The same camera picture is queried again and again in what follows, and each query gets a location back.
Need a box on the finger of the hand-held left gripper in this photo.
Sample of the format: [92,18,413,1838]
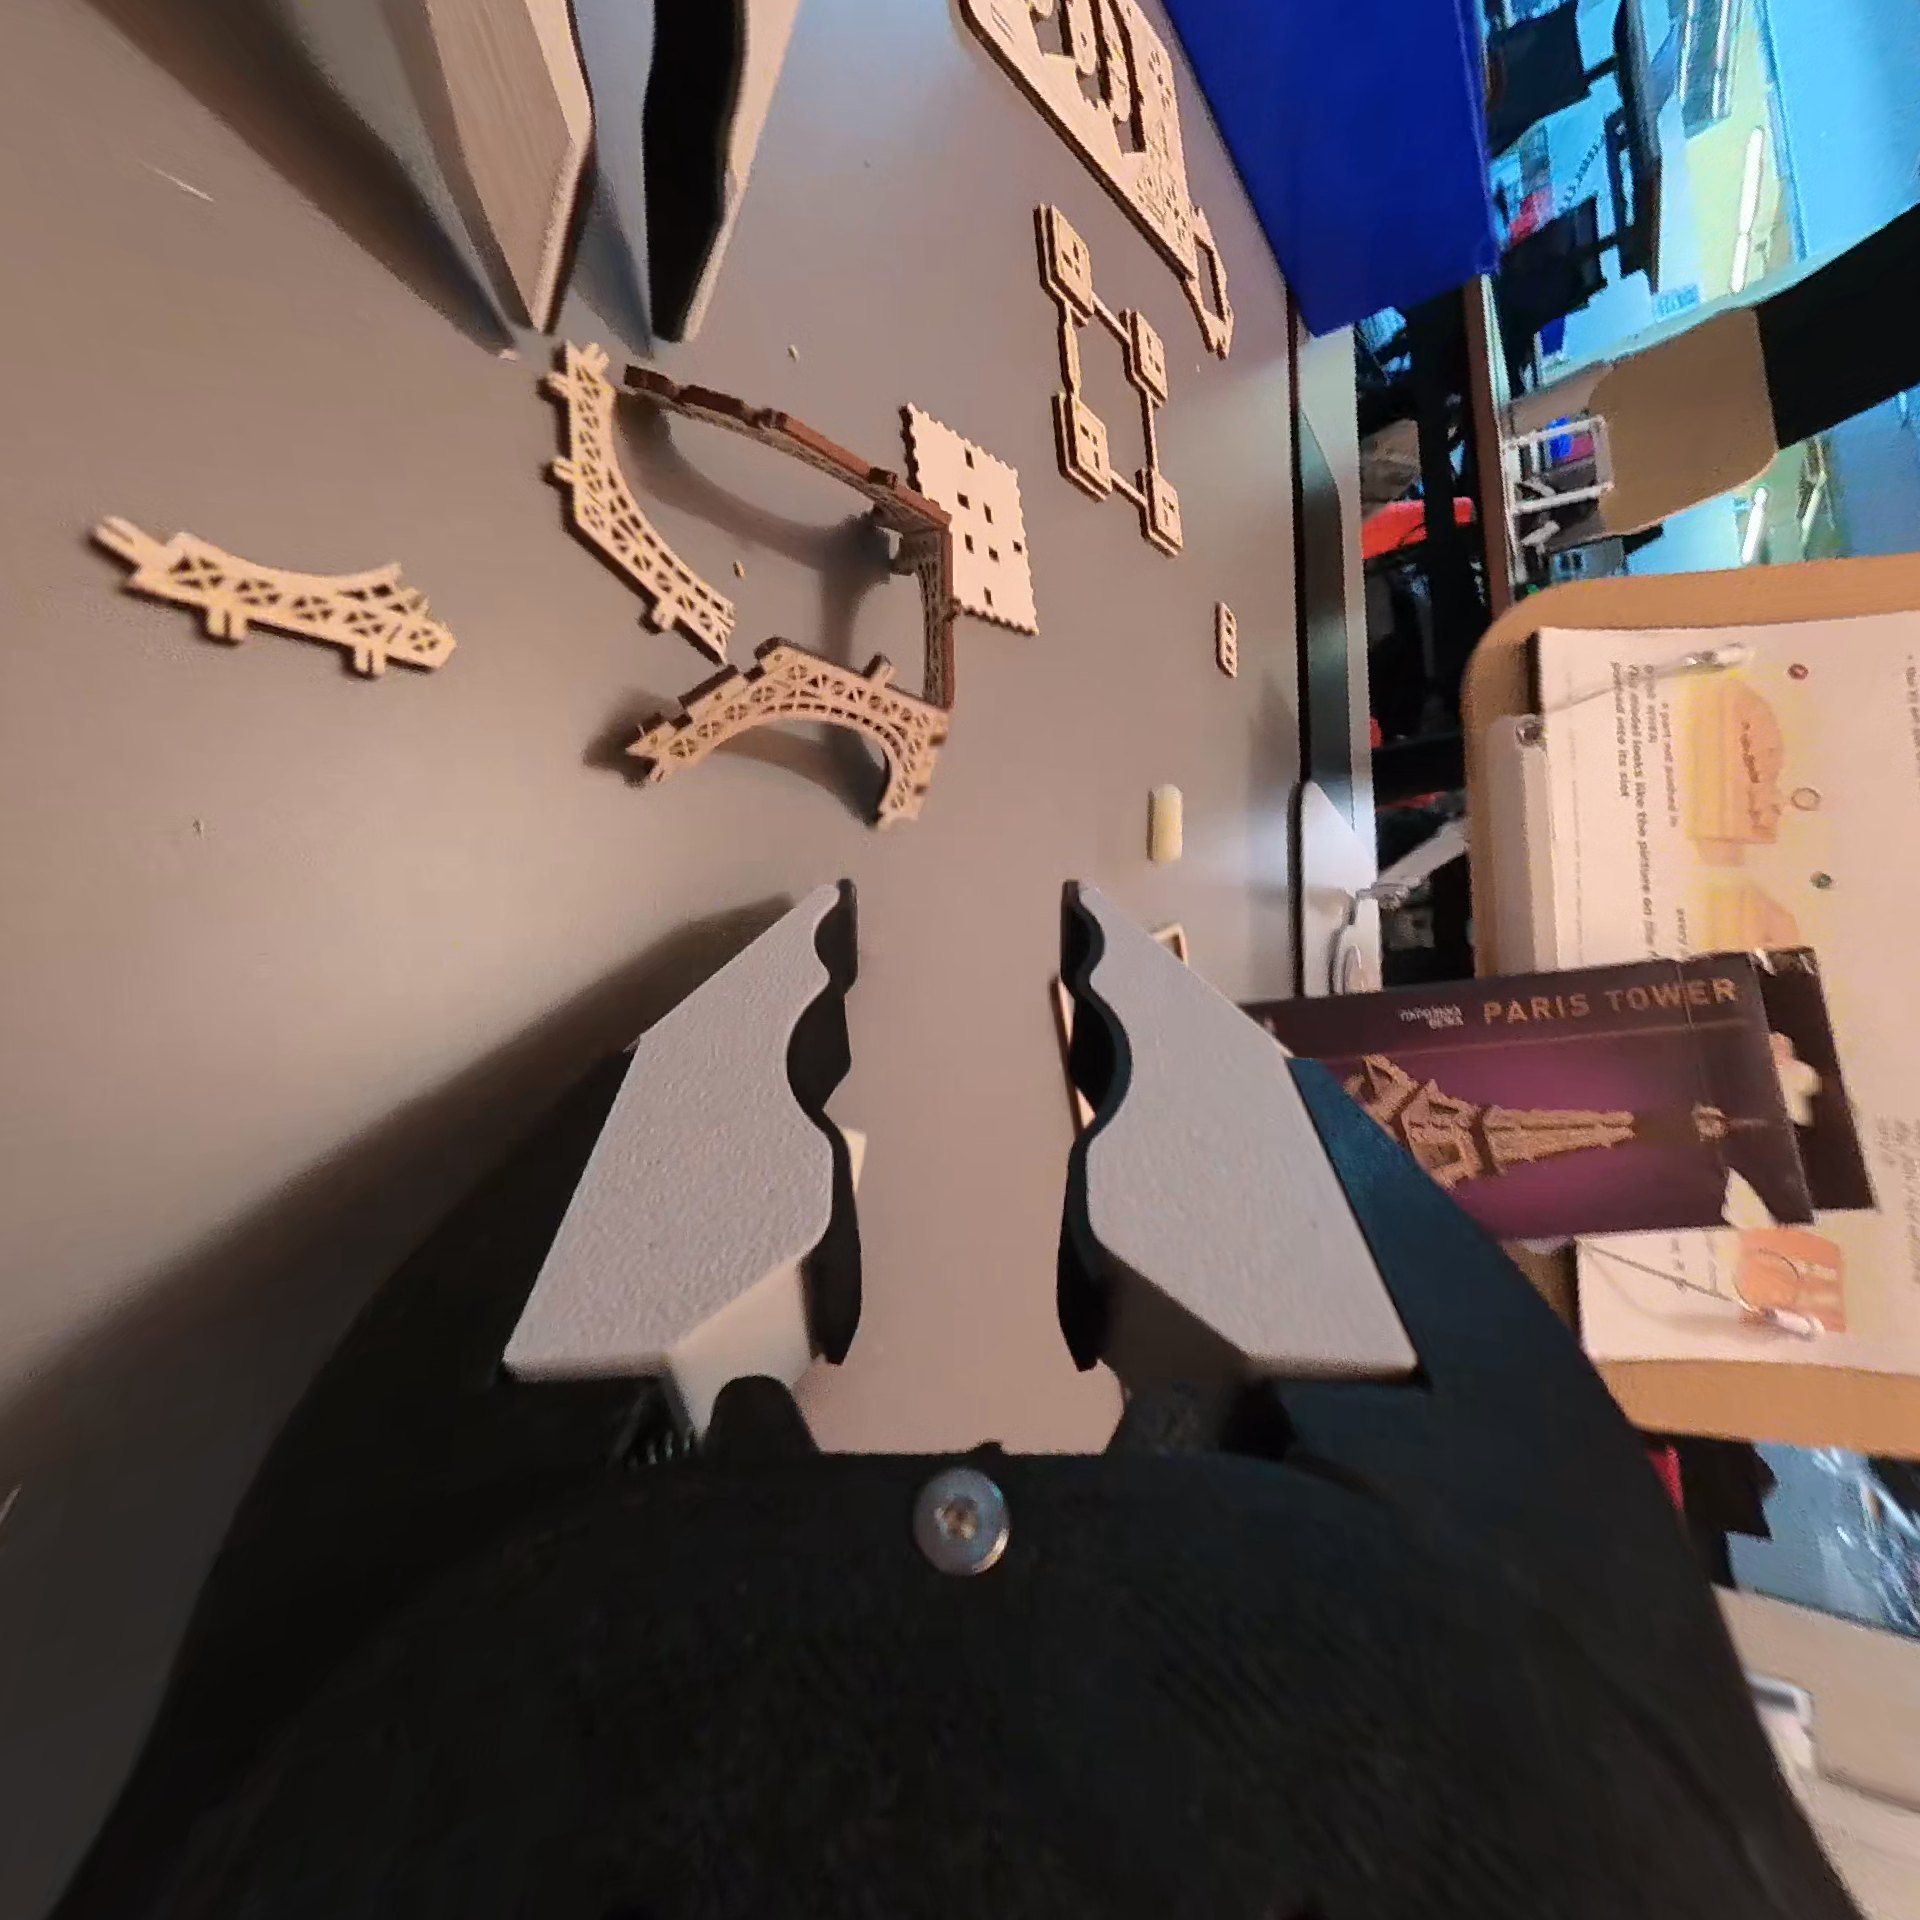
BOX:
[641,0,804,345]
[284,0,598,354]

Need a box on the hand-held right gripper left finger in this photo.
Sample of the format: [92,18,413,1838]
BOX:
[501,880,869,1435]

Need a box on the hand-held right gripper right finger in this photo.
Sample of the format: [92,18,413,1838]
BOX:
[1054,880,1421,1383]

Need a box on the wooden lattice leg piece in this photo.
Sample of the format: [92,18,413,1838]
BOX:
[541,340,739,666]
[86,514,460,680]

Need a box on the wooden tower base assembly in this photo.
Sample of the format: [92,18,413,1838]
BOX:
[618,365,961,832]

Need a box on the grey desk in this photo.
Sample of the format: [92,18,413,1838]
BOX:
[0,0,1303,1920]

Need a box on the Paris Tower booklet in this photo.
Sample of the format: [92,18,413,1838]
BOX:
[1243,952,1877,1244]

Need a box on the white holder stand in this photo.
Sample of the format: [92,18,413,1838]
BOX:
[1295,713,1566,996]

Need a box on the wooden puzzle parts sheet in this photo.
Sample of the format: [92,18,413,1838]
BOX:
[959,0,1236,360]

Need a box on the square wooden plate with holes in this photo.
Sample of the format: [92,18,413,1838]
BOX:
[899,402,1041,641]

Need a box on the tan board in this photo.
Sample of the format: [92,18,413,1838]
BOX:
[1461,555,1920,1460]

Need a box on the white instruction paper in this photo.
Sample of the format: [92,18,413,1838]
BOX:
[1530,606,1920,1381]

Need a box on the black flat panel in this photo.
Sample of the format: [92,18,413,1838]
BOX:
[1295,337,1379,790]

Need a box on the blue plastic bin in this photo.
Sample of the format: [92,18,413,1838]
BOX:
[1161,0,1501,340]

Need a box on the wooden four-pad square frame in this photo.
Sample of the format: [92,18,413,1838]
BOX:
[1031,203,1188,560]

